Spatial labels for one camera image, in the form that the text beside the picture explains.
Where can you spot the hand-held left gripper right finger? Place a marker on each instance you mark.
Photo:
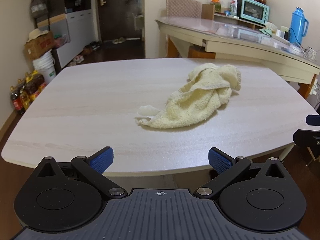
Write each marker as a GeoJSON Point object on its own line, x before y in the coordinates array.
{"type": "Point", "coordinates": [220, 158]}

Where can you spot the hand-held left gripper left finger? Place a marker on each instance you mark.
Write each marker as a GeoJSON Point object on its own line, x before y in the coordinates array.
{"type": "Point", "coordinates": [102, 158]}

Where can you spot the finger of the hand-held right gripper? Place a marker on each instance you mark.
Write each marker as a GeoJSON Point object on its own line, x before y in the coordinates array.
{"type": "Point", "coordinates": [307, 137]}
{"type": "Point", "coordinates": [313, 120]}

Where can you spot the cream terry towel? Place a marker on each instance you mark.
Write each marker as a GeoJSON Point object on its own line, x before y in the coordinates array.
{"type": "Point", "coordinates": [190, 105]}

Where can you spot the white power strip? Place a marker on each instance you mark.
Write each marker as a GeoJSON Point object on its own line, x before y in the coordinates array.
{"type": "Point", "coordinates": [315, 87]}

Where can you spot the blue thermos jug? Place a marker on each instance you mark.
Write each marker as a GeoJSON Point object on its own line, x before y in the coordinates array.
{"type": "Point", "coordinates": [297, 26]}

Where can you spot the white pink sandal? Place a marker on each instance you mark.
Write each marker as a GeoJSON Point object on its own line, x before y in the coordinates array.
{"type": "Point", "coordinates": [72, 63]}
{"type": "Point", "coordinates": [79, 59]}

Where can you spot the cluster of cooking oil bottles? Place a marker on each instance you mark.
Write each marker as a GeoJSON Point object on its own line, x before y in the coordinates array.
{"type": "Point", "coordinates": [27, 90]}

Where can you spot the green white tissue pack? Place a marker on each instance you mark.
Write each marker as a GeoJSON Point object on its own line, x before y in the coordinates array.
{"type": "Point", "coordinates": [268, 28]}

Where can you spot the white plastic bucket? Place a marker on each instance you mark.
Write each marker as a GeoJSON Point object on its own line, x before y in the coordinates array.
{"type": "Point", "coordinates": [46, 68]}

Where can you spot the wooden stool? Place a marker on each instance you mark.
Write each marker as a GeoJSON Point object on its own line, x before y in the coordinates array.
{"type": "Point", "coordinates": [201, 53]}

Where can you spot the brown shoe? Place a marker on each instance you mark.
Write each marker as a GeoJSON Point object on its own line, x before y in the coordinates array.
{"type": "Point", "coordinates": [88, 50]}

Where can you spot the black white sneaker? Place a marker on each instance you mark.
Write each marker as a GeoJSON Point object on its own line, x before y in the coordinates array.
{"type": "Point", "coordinates": [95, 45]}

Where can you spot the beige slipper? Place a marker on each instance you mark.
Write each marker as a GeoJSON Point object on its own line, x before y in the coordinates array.
{"type": "Point", "coordinates": [115, 41]}
{"type": "Point", "coordinates": [122, 40]}

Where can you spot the teal toaster oven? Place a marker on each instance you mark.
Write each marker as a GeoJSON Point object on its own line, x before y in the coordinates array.
{"type": "Point", "coordinates": [255, 11]}

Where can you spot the clear plastic container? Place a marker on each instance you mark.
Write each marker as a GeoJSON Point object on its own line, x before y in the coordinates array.
{"type": "Point", "coordinates": [227, 30]}

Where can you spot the colourful plastic bags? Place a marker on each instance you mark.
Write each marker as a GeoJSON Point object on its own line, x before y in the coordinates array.
{"type": "Point", "coordinates": [60, 41]}

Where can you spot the cardboard box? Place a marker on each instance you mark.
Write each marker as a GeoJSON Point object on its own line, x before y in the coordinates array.
{"type": "Point", "coordinates": [37, 48]}

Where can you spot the white grey cabinet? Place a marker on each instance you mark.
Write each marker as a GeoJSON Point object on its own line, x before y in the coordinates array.
{"type": "Point", "coordinates": [77, 27]}

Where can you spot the red white carton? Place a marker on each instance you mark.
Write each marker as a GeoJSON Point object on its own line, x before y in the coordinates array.
{"type": "Point", "coordinates": [233, 8]}

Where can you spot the straw hat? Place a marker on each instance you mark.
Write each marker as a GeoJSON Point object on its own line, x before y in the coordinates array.
{"type": "Point", "coordinates": [37, 33]}

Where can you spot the orange lid jar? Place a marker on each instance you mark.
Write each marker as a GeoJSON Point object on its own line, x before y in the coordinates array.
{"type": "Point", "coordinates": [215, 5]}

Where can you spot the dark wooden door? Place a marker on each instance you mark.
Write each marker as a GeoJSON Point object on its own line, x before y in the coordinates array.
{"type": "Point", "coordinates": [120, 7]}

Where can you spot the grey hanging bag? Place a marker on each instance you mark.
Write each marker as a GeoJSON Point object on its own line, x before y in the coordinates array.
{"type": "Point", "coordinates": [38, 7]}

